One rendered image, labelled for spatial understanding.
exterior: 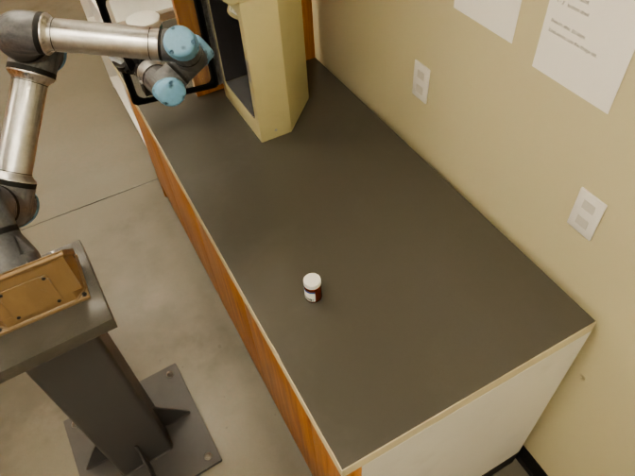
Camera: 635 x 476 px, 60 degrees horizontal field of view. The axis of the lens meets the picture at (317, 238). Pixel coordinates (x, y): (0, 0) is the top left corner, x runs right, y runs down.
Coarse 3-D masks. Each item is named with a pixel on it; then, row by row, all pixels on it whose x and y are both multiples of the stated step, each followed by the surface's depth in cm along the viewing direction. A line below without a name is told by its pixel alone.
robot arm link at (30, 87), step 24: (24, 72) 136; (48, 72) 140; (24, 96) 138; (24, 120) 139; (0, 144) 140; (24, 144) 140; (0, 168) 139; (24, 168) 141; (24, 192) 141; (24, 216) 142
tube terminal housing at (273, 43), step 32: (256, 0) 148; (288, 0) 159; (256, 32) 154; (288, 32) 164; (256, 64) 161; (288, 64) 169; (256, 96) 168; (288, 96) 175; (256, 128) 180; (288, 128) 183
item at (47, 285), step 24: (24, 264) 127; (48, 264) 130; (72, 264) 139; (0, 288) 128; (24, 288) 130; (48, 288) 134; (72, 288) 138; (0, 312) 132; (24, 312) 135; (48, 312) 139
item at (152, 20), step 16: (112, 0) 164; (128, 0) 165; (144, 0) 167; (160, 0) 168; (176, 0) 170; (192, 0) 171; (112, 16) 167; (128, 16) 168; (144, 16) 170; (160, 16) 171; (176, 16) 173; (192, 16) 175; (192, 80) 190; (208, 80) 192; (144, 96) 189
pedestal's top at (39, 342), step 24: (96, 288) 145; (72, 312) 140; (96, 312) 140; (0, 336) 136; (24, 336) 136; (48, 336) 136; (72, 336) 135; (96, 336) 139; (0, 360) 132; (24, 360) 132; (48, 360) 136
